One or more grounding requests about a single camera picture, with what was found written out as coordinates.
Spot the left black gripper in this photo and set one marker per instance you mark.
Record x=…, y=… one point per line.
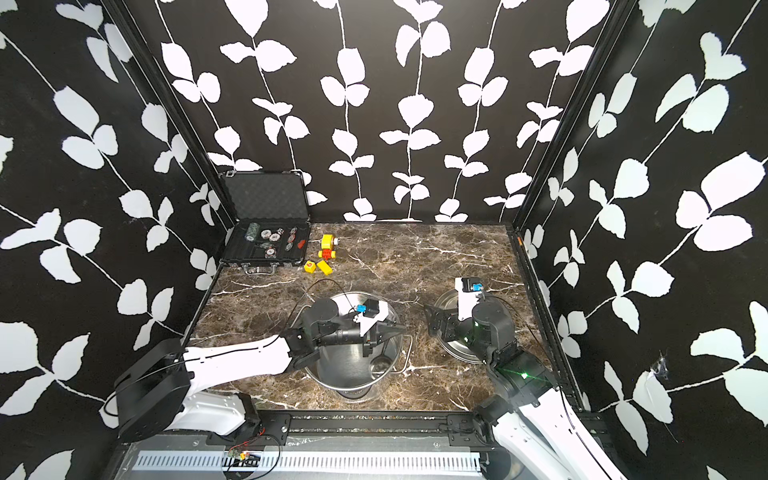
x=367, y=341

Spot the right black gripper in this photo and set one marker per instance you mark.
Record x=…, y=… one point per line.
x=441, y=316

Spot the stainless steel pot lid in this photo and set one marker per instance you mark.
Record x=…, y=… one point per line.
x=478, y=331

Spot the metal ladle spoon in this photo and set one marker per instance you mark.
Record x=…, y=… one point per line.
x=381, y=364

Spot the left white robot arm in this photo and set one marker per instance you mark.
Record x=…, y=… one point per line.
x=168, y=388

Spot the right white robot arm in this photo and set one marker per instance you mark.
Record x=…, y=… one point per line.
x=528, y=424

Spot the yellow flat toy brick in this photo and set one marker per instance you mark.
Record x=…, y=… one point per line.
x=325, y=267

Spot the yellow red toy block figure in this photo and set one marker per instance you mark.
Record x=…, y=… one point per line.
x=328, y=247

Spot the small yellow cube block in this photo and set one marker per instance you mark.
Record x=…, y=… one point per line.
x=309, y=267

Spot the open black carrying case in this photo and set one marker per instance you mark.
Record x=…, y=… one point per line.
x=272, y=226

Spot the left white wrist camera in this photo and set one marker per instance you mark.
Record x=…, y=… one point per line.
x=369, y=313

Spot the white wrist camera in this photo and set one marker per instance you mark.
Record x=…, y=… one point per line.
x=470, y=290
x=369, y=313

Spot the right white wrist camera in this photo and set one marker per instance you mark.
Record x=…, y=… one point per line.
x=470, y=290

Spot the black front rail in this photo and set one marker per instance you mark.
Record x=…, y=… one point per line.
x=460, y=428

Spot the white slotted cable duct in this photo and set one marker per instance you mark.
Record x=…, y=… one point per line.
x=408, y=463

